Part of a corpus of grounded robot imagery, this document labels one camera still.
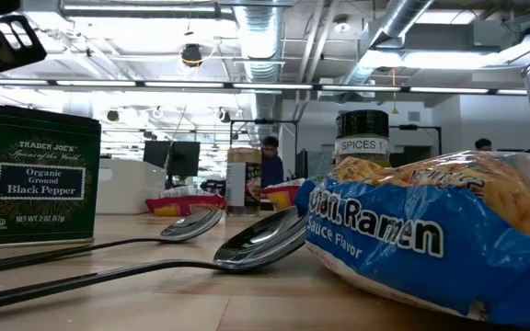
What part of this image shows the green black pepper tin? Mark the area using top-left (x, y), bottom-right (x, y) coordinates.
top-left (0, 104), bottom-right (103, 249)

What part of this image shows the tan lid cylinder can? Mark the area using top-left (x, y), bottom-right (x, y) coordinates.
top-left (225, 146), bottom-right (263, 217)

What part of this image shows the spice jar black lid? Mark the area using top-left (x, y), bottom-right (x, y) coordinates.
top-left (334, 108), bottom-right (391, 167)

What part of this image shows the white plastic bin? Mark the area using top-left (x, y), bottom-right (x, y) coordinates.
top-left (95, 158), bottom-right (167, 216)

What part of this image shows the black monitor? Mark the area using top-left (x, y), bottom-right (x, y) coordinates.
top-left (143, 140), bottom-right (201, 178)

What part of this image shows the black metal spoon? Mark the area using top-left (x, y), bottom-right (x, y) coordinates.
top-left (0, 205), bottom-right (308, 316)
top-left (0, 208), bottom-right (225, 278)

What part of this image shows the long ceiling light strip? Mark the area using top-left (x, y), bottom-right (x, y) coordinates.
top-left (0, 77), bottom-right (529, 96)

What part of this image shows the blue yellow ramen packet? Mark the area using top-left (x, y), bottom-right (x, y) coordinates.
top-left (294, 150), bottom-right (530, 328)

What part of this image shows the black overhead camera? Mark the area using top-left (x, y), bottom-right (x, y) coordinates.
top-left (180, 43), bottom-right (204, 68)

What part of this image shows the silver ventilation duct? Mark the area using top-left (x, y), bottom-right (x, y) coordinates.
top-left (232, 0), bottom-right (287, 139)
top-left (338, 0), bottom-right (436, 88)

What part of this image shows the black metal gantry frame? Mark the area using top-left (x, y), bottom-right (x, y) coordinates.
top-left (229, 118), bottom-right (299, 178)
top-left (391, 123), bottom-right (444, 157)

